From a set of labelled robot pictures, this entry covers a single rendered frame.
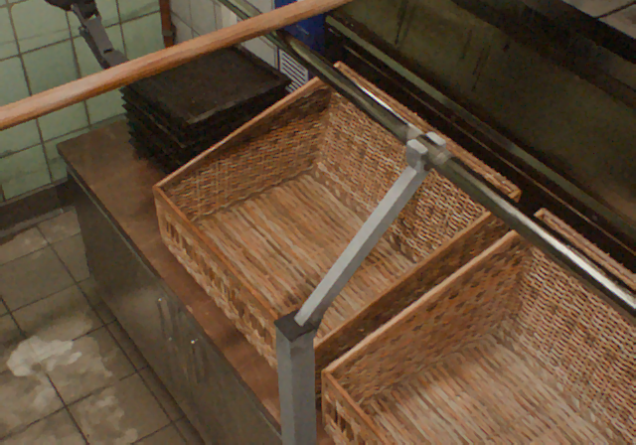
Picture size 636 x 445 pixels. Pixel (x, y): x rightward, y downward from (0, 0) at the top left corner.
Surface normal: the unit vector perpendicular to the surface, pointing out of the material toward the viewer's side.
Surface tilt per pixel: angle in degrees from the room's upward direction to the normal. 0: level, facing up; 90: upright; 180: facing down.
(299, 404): 90
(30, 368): 0
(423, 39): 70
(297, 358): 90
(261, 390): 0
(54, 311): 0
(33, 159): 90
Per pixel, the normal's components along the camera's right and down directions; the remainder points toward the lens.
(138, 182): -0.01, -0.76
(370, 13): -0.78, 0.09
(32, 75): 0.57, 0.52
